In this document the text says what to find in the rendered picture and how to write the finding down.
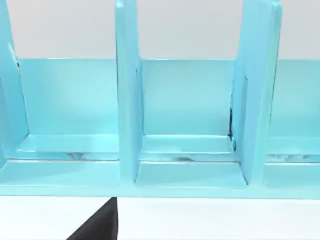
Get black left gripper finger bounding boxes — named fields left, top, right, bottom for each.
left=65, top=196, right=119, bottom=240

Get light blue rack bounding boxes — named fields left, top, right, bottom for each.
left=0, top=0, right=320, bottom=198

